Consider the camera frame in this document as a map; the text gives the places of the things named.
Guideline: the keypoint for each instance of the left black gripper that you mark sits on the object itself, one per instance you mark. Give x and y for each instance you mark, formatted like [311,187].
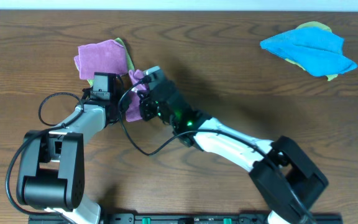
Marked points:
[120,101]

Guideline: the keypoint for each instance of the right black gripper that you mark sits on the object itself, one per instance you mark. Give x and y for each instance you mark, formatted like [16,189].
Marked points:
[145,102]

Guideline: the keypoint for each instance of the purple microfiber cloth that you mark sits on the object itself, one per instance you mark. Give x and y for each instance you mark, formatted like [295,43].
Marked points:
[133,112]

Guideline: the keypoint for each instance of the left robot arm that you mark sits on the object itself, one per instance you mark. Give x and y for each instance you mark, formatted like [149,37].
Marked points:
[51,176]

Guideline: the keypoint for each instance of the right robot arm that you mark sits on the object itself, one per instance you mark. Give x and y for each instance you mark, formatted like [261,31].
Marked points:
[288,180]

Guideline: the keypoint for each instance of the folded green cloth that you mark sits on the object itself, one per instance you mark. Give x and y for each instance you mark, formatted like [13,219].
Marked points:
[128,56]

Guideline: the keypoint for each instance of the folded purple cloth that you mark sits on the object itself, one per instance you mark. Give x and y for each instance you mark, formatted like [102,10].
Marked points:
[102,59]

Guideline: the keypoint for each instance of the blue microfiber cloth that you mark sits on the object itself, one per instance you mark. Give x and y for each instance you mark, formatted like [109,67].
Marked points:
[318,51]

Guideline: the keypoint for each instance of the crumpled green cloth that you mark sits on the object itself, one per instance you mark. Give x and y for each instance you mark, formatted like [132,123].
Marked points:
[320,26]

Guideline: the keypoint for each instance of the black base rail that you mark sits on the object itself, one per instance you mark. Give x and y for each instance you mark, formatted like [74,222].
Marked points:
[129,218]

